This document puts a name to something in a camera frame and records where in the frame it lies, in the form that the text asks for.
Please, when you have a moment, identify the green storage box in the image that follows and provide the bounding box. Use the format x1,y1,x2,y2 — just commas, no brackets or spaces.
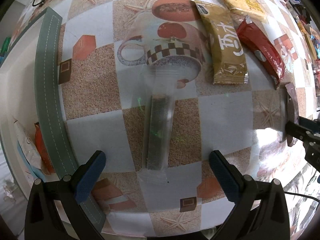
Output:
0,6,107,233

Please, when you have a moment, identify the yellow snack packet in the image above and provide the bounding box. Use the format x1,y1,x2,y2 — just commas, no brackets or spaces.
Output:
223,0,266,21

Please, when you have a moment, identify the white packet in box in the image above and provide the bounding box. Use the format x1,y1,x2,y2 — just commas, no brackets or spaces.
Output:
14,119,43,170

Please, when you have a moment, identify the red snack packet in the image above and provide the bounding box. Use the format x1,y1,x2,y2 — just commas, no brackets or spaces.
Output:
236,16,285,89

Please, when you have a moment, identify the orange packet in box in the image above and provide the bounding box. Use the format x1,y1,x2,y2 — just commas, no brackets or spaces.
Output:
34,122,55,174

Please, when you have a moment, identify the gold brown snack packet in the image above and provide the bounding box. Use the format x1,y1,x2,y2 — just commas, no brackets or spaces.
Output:
195,0,248,85

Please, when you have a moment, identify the clear seaweed stick packet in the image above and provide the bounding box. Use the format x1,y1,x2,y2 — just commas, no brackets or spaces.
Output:
139,69,179,185

